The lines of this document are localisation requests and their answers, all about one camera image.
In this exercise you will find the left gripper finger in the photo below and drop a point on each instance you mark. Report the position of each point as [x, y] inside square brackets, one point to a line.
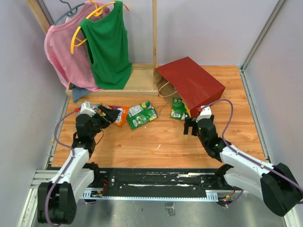
[105, 110]
[111, 117]

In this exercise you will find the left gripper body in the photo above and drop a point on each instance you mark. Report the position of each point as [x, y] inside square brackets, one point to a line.
[98, 122]

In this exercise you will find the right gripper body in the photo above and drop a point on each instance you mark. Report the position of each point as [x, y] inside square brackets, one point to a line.
[205, 141]

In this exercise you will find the orange Fox's fruits candy bag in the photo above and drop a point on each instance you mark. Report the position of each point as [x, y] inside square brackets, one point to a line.
[121, 119]

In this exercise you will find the green Fox's spring tea bag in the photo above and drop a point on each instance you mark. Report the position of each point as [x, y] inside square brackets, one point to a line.
[141, 114]

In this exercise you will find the red paper bag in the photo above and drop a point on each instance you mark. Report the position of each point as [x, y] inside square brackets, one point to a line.
[187, 80]

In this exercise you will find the teal Fox's candy bag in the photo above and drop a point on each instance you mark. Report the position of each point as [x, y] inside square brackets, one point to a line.
[94, 106]

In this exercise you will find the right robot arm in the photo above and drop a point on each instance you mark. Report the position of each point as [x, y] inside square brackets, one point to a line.
[275, 185]

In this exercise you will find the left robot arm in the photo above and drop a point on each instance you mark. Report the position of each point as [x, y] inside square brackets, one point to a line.
[57, 198]

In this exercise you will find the yellow M&M's bag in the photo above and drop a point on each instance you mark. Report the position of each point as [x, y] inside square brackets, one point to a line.
[187, 112]

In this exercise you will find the green candy bag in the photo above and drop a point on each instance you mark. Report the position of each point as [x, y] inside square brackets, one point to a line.
[178, 109]

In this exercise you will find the wooden clothes rack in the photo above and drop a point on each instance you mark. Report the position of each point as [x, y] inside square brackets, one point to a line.
[142, 81]

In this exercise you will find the green tank top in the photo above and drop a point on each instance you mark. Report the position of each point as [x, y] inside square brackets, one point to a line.
[107, 48]

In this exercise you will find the pink shirt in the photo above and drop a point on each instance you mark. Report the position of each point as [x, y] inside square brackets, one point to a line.
[71, 68]

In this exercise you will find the teal hanger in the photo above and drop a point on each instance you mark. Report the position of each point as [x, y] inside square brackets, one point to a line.
[70, 13]

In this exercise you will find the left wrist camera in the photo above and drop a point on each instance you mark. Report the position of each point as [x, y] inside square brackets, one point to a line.
[86, 108]

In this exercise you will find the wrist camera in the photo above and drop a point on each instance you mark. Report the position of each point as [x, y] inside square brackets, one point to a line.
[204, 113]
[86, 108]

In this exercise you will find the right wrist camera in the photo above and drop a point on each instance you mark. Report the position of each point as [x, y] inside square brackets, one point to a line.
[204, 113]

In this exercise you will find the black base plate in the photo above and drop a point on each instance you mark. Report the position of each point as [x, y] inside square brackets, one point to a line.
[153, 184]

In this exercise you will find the aluminium rail frame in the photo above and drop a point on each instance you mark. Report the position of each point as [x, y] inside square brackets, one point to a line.
[27, 217]

